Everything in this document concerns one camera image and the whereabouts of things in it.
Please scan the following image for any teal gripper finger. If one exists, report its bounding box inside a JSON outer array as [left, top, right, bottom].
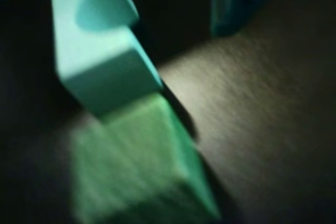
[[209, 0, 286, 38]]

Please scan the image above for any green square block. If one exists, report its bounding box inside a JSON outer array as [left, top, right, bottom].
[[69, 92, 222, 224]]

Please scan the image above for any light teal arch block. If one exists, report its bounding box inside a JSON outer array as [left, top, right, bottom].
[[50, 0, 164, 119]]

